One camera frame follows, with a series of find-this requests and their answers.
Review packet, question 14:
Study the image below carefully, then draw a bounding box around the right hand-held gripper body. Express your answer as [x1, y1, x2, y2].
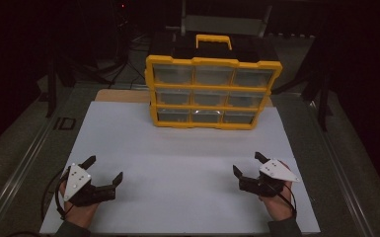
[238, 159, 301, 198]

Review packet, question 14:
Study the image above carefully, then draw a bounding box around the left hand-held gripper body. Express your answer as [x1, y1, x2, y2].
[63, 163, 117, 208]

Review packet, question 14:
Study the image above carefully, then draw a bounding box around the clear plastic drawer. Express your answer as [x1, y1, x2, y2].
[227, 91, 266, 109]

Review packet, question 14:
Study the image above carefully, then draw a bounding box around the yellow black organizer cabinet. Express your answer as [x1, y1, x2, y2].
[144, 34, 283, 131]

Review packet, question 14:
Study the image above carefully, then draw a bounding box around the person's left hand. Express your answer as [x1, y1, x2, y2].
[58, 181, 100, 230]

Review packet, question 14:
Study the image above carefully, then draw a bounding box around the person's right hand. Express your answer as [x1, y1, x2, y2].
[258, 160, 301, 222]

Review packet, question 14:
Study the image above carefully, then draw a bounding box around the white table sheet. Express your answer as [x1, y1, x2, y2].
[38, 100, 322, 236]

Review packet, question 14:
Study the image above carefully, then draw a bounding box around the black metal stand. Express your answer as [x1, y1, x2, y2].
[43, 48, 113, 119]
[270, 62, 334, 132]

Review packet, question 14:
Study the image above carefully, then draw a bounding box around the grid of clear drawers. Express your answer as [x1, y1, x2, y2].
[152, 63, 276, 125]

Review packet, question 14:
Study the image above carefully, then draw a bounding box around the black tripod stand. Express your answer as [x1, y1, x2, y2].
[92, 0, 146, 90]

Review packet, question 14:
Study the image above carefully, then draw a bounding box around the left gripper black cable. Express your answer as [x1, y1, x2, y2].
[40, 168, 71, 222]

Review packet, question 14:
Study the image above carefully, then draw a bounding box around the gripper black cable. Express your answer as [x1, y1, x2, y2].
[40, 168, 71, 222]
[265, 181, 298, 221]

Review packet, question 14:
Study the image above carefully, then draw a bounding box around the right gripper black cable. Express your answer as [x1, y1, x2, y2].
[265, 181, 298, 221]

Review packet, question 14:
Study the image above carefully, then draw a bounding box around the grey metal rail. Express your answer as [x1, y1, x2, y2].
[0, 108, 57, 237]
[305, 98, 376, 237]

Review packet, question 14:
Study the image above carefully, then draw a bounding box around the grey metal chair frame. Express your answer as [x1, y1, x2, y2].
[166, 0, 274, 39]

